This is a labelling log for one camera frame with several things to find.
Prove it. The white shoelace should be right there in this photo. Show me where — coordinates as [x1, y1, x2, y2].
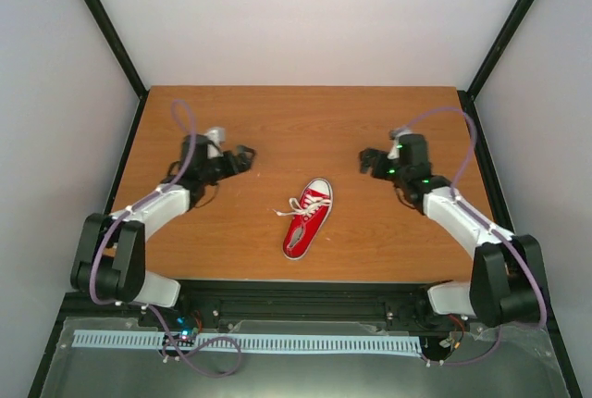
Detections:
[274, 194, 332, 219]

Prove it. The red canvas sneaker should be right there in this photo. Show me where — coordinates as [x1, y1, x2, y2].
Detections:
[282, 178, 334, 260]

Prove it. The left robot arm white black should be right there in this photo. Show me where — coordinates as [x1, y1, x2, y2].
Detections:
[70, 130, 256, 327]

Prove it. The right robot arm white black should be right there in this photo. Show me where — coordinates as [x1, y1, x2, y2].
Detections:
[359, 131, 549, 327]

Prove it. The green lit circuit board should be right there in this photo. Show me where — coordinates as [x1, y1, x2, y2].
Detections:
[174, 314, 203, 347]

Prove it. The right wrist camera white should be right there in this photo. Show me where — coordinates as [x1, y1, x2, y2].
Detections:
[388, 127, 413, 160]

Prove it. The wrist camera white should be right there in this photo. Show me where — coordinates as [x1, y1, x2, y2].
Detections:
[204, 127, 226, 159]
[388, 127, 413, 160]

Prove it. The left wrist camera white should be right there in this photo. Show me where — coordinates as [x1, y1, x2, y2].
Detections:
[204, 127, 226, 159]

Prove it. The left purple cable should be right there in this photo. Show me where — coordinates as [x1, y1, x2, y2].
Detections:
[88, 98, 197, 325]

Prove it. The black aluminium rail base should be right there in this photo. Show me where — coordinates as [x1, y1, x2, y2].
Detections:
[59, 277, 556, 353]

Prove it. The light blue cable duct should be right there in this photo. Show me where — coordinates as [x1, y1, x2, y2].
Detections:
[71, 330, 422, 357]

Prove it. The left black frame post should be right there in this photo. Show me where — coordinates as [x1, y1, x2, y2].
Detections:
[57, 0, 150, 99]

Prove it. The black frame post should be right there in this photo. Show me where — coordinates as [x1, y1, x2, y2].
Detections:
[57, 0, 150, 99]
[465, 0, 563, 99]

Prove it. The right black frame post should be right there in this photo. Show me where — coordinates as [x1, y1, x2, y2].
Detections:
[465, 0, 563, 99]

